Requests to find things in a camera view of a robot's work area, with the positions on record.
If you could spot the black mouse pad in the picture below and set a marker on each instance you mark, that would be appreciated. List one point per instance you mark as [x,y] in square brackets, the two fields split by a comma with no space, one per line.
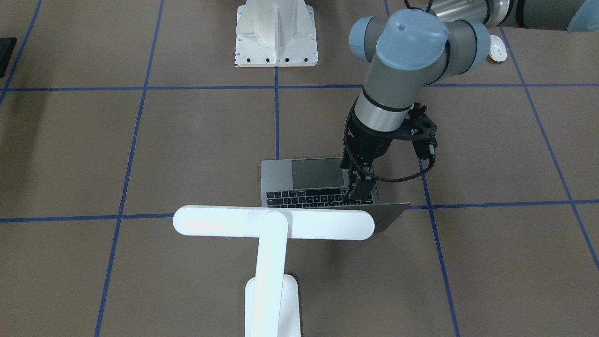
[7,46]

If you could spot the grey laptop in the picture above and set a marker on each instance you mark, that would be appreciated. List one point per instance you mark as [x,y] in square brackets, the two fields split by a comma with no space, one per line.
[320,183]

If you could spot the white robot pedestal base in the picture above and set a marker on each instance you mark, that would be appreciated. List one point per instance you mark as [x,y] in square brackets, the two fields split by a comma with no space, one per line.
[275,33]

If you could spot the white desk lamp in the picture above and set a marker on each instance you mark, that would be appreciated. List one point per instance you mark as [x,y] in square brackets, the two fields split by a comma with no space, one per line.
[272,306]

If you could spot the white computer mouse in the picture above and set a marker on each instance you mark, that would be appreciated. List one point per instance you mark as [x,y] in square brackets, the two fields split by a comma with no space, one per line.
[497,49]

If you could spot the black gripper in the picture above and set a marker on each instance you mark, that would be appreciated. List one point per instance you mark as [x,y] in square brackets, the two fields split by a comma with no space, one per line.
[368,146]

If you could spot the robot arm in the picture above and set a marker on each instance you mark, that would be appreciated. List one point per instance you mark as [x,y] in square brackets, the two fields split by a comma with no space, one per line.
[418,46]

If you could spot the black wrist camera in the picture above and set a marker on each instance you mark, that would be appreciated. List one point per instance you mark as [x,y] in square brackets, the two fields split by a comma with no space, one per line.
[422,132]

